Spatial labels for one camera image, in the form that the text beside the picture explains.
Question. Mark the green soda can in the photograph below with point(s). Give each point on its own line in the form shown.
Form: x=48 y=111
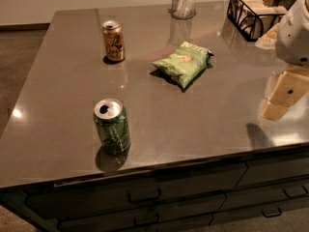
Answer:
x=112 y=126

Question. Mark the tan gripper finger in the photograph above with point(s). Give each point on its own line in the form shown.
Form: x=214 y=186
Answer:
x=283 y=91

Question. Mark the clear glass jar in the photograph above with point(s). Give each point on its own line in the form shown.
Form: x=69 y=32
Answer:
x=183 y=9

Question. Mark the black wire napkin holder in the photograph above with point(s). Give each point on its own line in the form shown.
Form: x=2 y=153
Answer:
x=253 y=18

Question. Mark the green chip bag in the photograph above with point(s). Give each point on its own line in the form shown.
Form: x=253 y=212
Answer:
x=185 y=63

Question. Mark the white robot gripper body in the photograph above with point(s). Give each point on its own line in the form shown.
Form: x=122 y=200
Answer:
x=294 y=38

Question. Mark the dark cabinet drawers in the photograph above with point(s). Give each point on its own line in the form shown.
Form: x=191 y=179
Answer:
x=171 y=199

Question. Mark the orange soda can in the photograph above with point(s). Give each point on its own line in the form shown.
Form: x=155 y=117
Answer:
x=113 y=39

